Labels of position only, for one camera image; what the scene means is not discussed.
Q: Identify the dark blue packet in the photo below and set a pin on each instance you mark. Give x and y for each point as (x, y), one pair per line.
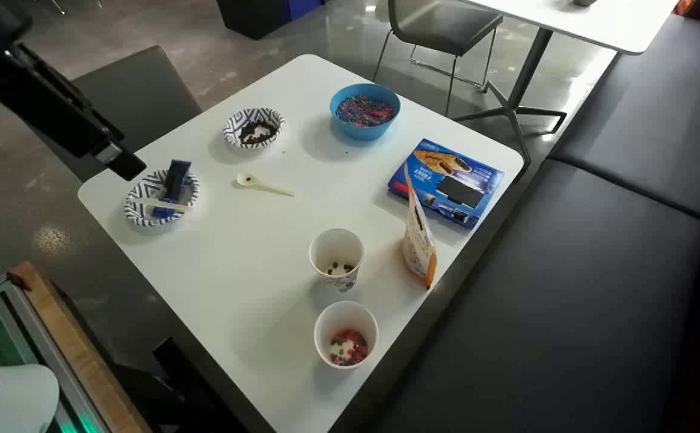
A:
(176, 180)

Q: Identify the wooden board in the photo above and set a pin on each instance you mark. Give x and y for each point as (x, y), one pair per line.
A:
(76, 346)

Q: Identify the blue plastic bowl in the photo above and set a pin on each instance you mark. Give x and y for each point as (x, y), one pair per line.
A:
(363, 134)

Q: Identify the white side table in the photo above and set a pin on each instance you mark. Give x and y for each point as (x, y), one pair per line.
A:
(605, 20)

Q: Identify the colourful candies heap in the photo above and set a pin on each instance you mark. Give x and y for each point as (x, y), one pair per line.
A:
(363, 110)

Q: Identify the dark cabinet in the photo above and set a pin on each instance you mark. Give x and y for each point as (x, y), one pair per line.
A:
(261, 15)

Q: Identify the cream plastic spoon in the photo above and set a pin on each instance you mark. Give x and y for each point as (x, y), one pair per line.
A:
(266, 189)

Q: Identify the long black bench cushion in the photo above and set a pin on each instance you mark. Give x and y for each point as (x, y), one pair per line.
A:
(567, 303)

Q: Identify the white and black cap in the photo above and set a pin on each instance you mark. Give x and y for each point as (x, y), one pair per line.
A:
(19, 400)

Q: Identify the patterned paper bowl with beans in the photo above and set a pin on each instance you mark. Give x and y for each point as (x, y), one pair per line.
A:
(232, 124)

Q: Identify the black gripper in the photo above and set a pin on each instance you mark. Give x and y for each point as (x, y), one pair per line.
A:
(51, 105)

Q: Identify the white paper cup with beans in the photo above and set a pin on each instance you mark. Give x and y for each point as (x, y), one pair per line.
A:
(332, 242)

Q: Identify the short black bench cushion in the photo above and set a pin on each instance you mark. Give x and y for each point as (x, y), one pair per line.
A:
(653, 111)

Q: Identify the blue cookie box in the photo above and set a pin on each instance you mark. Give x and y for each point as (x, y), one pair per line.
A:
(446, 182)

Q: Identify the dark chair with metal legs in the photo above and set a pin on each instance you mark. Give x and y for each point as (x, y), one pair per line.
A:
(446, 26)

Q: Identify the white paper cup with candies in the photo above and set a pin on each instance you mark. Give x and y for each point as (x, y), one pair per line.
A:
(327, 320)

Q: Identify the orange snack pouch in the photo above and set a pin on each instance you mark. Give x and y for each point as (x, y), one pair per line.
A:
(418, 242)

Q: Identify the patterned paper bowl with packets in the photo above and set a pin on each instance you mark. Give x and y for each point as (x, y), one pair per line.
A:
(135, 205)

